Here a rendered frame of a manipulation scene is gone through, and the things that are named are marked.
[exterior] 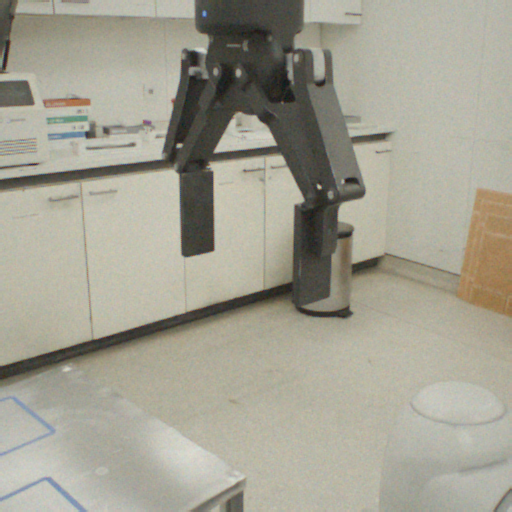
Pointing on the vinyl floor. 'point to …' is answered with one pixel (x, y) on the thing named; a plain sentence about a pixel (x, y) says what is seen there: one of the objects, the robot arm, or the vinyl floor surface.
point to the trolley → (101, 453)
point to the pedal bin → (340, 262)
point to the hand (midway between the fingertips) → (249, 261)
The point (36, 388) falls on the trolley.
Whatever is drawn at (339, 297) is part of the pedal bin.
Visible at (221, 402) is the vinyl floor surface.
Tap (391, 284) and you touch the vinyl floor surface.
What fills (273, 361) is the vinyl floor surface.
